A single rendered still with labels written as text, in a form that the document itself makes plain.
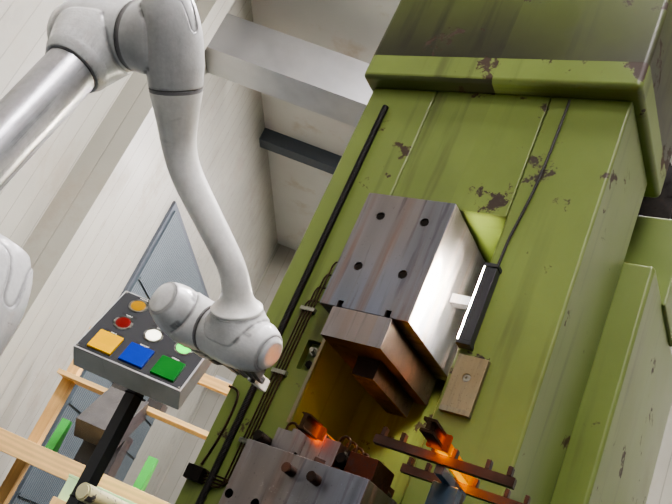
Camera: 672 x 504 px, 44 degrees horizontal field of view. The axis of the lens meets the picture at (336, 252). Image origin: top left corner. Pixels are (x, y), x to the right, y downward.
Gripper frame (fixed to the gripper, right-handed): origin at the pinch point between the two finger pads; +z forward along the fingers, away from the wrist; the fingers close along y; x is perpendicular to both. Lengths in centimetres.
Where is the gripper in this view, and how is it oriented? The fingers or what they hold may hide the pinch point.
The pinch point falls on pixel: (258, 380)
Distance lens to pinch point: 198.9
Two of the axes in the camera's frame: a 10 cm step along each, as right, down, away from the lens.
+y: 8.3, 1.5, -5.3
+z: 3.9, 5.2, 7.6
